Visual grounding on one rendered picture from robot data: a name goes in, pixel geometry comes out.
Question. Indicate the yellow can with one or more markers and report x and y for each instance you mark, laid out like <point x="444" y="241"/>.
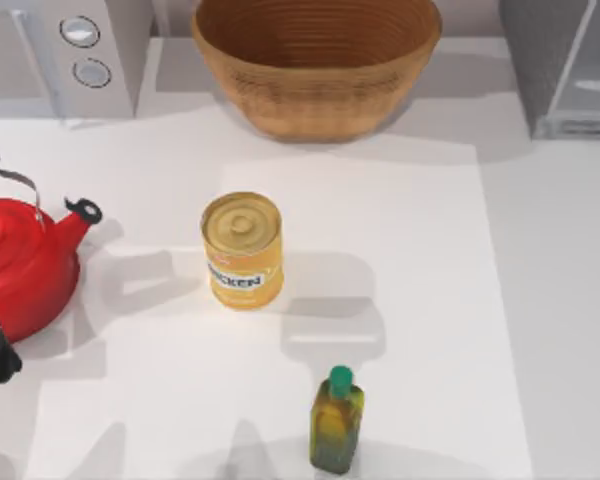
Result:
<point x="242" y="252"/>

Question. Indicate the green oil bottle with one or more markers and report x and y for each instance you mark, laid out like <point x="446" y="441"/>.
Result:
<point x="337" y="425"/>

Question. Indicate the round microwave knob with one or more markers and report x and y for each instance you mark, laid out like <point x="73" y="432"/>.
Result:
<point x="79" y="31"/>
<point x="92" y="73"/>

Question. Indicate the brown woven basket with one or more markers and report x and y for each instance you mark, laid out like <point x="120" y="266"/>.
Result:
<point x="316" y="85"/>

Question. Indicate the red kettle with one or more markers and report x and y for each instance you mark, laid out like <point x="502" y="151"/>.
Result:
<point x="25" y="270"/>

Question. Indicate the pale microwave oven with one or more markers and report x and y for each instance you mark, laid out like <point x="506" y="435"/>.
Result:
<point x="25" y="60"/>

